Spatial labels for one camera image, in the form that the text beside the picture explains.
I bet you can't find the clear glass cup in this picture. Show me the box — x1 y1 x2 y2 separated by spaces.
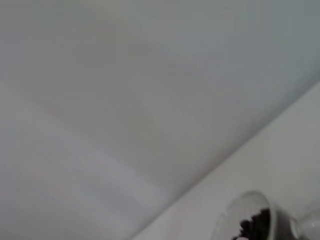
211 190 320 240

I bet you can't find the coffee beans pile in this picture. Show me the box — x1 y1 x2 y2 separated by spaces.
231 206 296 240

